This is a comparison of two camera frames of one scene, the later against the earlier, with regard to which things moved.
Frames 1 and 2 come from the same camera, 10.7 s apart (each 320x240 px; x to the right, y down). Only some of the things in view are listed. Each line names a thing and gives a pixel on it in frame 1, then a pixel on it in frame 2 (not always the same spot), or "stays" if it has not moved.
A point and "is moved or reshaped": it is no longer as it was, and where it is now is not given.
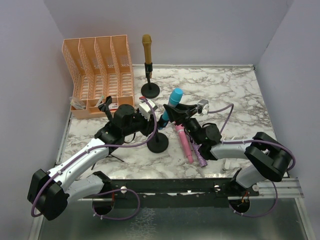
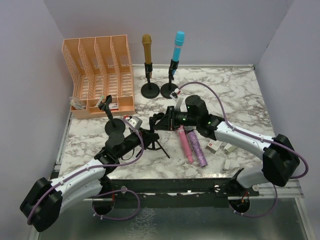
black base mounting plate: x=181 y=193 stays
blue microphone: x=175 y=96 is moved or reshaped
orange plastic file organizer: x=100 y=67 stays
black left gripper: x=151 y=125 -> x=146 y=135
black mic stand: x=158 y=143 -> x=167 y=89
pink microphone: x=181 y=131 stays
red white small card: x=113 y=106 stays
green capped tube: x=101 y=99 stays
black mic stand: x=149 y=90 stays
